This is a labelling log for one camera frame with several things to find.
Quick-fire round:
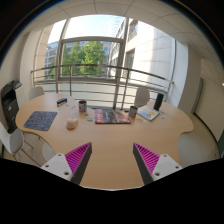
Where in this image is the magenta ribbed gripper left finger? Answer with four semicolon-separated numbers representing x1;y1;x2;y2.
40;141;93;186

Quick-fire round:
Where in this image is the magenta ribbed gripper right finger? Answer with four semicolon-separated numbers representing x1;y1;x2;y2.
132;142;184;186

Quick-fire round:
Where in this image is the white computer mouse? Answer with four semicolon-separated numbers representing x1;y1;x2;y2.
66;118;78;130

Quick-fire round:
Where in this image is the dark speckled mouse pad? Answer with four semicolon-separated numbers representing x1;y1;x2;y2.
24;111;57;131

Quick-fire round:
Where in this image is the red and black magazine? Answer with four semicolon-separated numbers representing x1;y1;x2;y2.
95;109;131;124

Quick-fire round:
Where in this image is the light patterned mug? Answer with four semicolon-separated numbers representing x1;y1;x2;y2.
129;106;138;117

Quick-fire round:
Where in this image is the white chair front right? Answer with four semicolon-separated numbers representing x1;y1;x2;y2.
177;131;221;168

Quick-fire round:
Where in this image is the white chair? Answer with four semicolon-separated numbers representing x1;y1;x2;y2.
0;122;40;166
134;87;150;107
29;86;44;99
177;131;221;168

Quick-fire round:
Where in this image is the dark patterned mug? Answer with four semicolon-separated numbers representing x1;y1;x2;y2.
78;100;87;112

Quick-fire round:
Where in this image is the small black box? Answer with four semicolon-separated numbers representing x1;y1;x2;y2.
57;98;67;107

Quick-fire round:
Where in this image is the black cylindrical speaker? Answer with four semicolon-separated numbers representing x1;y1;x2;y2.
153;93;164;111

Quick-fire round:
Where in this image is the white chair back right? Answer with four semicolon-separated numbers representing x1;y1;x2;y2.
134;87;150;107

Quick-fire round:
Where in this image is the white chair front left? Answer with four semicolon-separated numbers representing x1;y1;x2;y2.
0;122;40;166

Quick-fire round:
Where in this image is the white chair back left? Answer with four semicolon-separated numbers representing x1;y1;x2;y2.
29;86;44;99

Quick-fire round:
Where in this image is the metal balcony railing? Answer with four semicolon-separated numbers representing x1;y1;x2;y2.
31;64;173;109

